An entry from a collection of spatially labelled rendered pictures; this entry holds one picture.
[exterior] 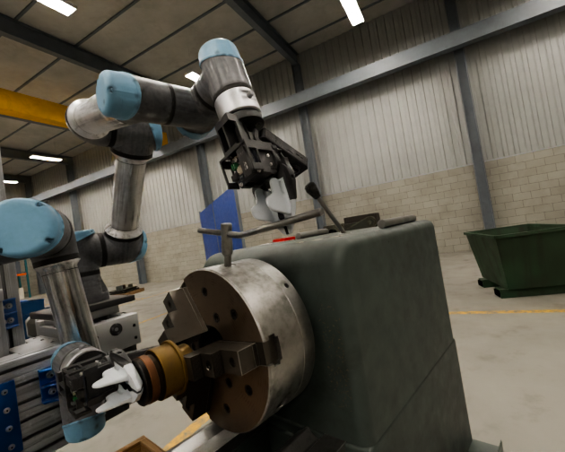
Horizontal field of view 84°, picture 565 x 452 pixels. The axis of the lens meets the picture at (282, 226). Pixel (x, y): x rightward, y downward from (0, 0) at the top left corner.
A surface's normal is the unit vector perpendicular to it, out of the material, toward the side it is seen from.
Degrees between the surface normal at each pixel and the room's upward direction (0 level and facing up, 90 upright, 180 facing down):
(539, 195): 90
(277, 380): 104
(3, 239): 89
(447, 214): 90
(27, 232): 89
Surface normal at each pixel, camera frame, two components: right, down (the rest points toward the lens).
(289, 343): 0.72, -0.20
